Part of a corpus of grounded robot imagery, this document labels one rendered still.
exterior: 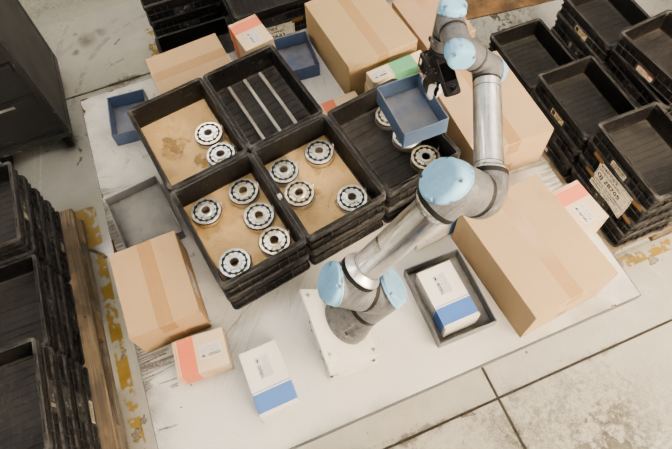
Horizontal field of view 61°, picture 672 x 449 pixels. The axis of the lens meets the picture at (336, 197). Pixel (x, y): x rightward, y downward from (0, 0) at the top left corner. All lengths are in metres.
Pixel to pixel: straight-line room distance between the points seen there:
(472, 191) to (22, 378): 1.73
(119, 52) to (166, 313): 2.28
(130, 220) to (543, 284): 1.43
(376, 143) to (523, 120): 0.52
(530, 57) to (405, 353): 1.86
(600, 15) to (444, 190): 2.21
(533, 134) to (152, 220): 1.39
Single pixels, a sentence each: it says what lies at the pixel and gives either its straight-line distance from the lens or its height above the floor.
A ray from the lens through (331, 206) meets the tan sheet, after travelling 1.92.
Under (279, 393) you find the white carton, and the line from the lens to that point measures 1.77.
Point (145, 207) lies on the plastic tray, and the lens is 2.21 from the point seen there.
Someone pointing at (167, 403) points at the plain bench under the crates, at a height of 0.70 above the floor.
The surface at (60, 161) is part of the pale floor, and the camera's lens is 3.43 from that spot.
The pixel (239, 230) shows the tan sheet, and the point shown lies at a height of 0.83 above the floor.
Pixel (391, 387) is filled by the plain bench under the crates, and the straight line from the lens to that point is 1.85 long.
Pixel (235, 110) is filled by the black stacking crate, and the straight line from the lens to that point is 2.20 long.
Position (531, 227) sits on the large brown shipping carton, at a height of 0.90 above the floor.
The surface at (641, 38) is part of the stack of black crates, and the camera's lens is 3.14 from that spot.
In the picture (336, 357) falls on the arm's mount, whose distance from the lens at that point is 1.65.
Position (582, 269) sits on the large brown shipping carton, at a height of 0.90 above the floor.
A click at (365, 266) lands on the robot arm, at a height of 1.17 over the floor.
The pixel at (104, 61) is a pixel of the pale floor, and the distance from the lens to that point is 3.79.
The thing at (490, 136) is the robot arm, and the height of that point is 1.33.
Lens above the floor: 2.51
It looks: 60 degrees down
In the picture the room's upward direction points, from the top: 5 degrees counter-clockwise
